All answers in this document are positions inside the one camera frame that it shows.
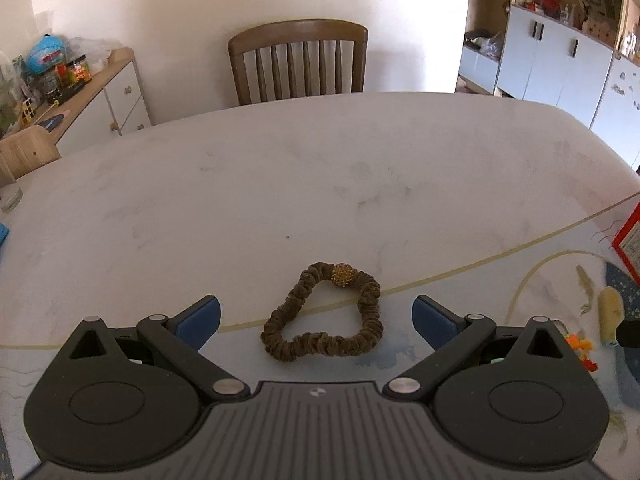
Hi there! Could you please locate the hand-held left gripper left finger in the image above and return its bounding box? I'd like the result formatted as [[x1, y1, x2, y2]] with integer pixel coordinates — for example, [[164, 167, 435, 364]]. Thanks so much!
[[40, 296, 251, 405]]

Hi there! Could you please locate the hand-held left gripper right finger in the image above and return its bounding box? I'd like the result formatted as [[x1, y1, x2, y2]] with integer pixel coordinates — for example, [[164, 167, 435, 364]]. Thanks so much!
[[381, 296, 596, 405]]

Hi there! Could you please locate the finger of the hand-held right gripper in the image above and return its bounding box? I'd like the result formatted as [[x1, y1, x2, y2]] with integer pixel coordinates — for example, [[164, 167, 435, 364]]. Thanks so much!
[[616, 321, 640, 349]]

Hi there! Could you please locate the brown hair tie gold bead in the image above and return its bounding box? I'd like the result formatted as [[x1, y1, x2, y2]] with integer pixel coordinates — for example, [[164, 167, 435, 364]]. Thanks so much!
[[260, 261, 385, 363]]

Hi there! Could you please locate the small orange toy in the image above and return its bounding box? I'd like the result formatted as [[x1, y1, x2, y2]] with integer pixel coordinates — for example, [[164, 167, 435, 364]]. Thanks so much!
[[566, 332, 599, 372]]

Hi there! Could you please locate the blue printed table mat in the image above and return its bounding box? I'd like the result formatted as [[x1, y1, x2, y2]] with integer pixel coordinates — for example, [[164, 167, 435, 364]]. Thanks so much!
[[0, 199, 640, 480]]

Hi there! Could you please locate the red cardboard box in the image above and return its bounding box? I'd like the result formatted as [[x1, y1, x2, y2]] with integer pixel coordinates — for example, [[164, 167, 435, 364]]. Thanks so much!
[[612, 211, 640, 282]]

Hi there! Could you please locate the clear drinking glass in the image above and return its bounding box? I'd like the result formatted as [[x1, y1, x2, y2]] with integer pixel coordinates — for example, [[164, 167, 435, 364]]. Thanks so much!
[[0, 184, 24, 212]]

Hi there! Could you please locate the white wood-topped sideboard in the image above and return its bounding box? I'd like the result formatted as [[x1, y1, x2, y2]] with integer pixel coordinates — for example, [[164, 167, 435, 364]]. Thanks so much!
[[27, 47, 153, 159]]

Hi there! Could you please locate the light wooden box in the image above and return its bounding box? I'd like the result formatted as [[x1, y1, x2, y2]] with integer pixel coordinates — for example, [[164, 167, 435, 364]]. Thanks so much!
[[0, 125, 62, 187]]

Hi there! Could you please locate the glass jar black lid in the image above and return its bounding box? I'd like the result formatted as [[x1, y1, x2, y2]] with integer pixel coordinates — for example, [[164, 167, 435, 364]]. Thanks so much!
[[65, 55, 94, 87]]

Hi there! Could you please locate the clear plastic bag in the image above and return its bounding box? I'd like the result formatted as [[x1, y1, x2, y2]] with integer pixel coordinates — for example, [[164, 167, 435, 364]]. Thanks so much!
[[65, 36, 115, 70]]

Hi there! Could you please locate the glass vase with plants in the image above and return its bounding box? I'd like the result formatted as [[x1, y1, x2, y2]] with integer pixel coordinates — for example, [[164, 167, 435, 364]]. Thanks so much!
[[0, 49, 27, 137]]

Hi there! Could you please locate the brown wooden chair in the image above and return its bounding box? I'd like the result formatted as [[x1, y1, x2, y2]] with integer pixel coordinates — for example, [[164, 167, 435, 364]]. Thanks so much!
[[227, 19, 369, 107]]

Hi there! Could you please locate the blue ball toy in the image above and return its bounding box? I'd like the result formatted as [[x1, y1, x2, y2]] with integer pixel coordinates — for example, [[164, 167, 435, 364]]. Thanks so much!
[[26, 34, 69, 74]]

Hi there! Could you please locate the white and wood wall cabinet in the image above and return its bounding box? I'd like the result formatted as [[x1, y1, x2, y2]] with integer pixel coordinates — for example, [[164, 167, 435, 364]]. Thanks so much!
[[456, 0, 640, 172]]

